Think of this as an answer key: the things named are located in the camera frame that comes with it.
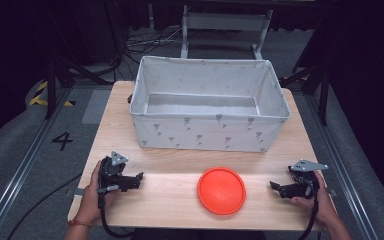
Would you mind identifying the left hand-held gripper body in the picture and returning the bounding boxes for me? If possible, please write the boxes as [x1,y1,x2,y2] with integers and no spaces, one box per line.
[97,151,130,201]

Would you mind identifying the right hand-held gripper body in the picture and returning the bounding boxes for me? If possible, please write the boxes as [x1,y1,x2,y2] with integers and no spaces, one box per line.
[287,158,330,201]

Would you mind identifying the orange round plastic disc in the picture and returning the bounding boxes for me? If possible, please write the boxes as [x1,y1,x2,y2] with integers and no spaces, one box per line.
[197,166,247,216]

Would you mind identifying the grey fabric storage box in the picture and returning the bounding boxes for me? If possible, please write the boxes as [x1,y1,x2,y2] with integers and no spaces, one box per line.
[129,55,292,153]

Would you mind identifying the person's right hand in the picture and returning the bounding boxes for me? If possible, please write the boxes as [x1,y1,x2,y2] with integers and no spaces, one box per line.
[289,171,338,228]

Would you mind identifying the person's left hand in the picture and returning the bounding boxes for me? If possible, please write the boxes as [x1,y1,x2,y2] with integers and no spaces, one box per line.
[74,160,120,225]

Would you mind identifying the black tripod stand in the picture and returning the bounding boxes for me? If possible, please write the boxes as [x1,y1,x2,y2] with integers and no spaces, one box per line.
[279,64,332,127]
[44,56,116,120]

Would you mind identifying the yellow black floor tape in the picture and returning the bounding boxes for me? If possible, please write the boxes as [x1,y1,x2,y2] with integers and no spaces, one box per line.
[28,81,76,108]

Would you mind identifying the grey metal stand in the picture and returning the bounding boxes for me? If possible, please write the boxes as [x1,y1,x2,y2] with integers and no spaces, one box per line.
[179,4,274,61]

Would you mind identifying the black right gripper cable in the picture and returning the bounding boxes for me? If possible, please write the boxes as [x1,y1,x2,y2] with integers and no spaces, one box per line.
[298,186,320,240]

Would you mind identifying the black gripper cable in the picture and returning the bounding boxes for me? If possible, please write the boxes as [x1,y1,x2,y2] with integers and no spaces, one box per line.
[97,191,138,239]
[298,186,320,240]

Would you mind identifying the grey metal floor rail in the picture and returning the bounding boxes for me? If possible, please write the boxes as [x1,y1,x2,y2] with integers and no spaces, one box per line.
[0,87,74,240]
[303,93,380,240]

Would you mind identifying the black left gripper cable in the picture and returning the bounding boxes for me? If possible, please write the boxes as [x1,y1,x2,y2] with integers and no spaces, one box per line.
[97,191,138,239]

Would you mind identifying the red string bracelet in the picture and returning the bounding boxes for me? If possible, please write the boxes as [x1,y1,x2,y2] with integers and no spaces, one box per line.
[67,219,93,228]

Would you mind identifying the black floor cable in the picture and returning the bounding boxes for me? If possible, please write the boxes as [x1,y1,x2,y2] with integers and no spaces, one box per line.
[6,172,84,240]

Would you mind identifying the bundle of floor cables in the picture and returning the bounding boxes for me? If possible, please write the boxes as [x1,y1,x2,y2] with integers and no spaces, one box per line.
[123,27,185,57]

